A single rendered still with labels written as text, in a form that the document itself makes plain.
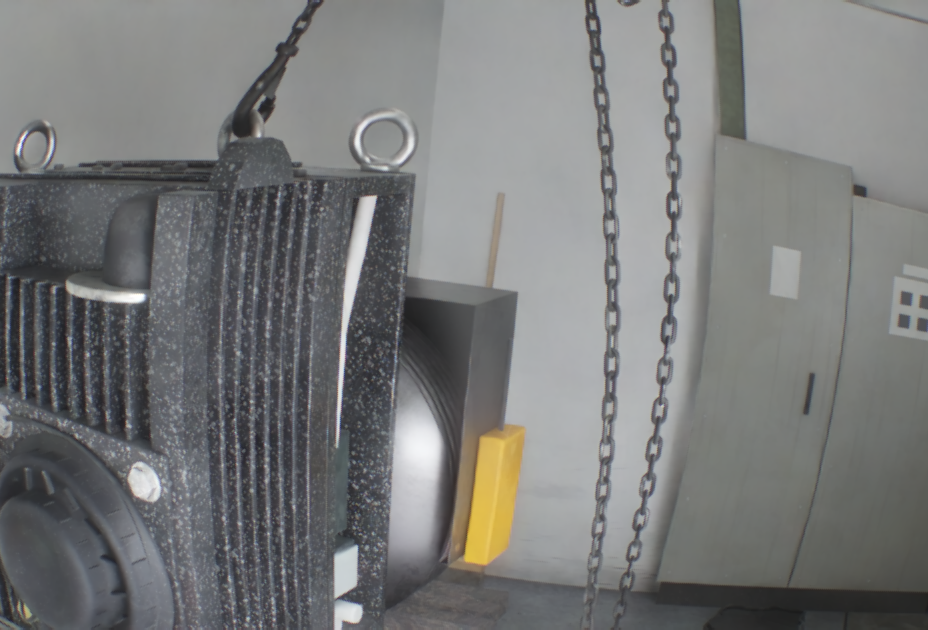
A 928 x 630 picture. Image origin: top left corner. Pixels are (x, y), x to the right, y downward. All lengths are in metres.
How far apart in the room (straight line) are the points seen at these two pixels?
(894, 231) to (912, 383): 0.57
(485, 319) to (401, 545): 0.28
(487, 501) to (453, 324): 0.21
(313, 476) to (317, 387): 0.09
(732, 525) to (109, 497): 3.25
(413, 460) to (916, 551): 3.03
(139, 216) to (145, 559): 0.30
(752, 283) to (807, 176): 0.47
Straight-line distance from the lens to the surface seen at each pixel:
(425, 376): 1.35
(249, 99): 1.20
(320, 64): 3.55
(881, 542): 4.07
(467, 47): 4.35
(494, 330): 1.32
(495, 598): 4.05
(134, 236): 0.94
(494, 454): 1.33
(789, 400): 3.90
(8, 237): 1.11
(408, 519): 1.36
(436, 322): 1.41
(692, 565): 4.11
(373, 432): 1.31
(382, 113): 1.26
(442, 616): 3.85
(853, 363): 3.87
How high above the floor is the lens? 1.68
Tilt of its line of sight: 9 degrees down
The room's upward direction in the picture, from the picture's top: 5 degrees clockwise
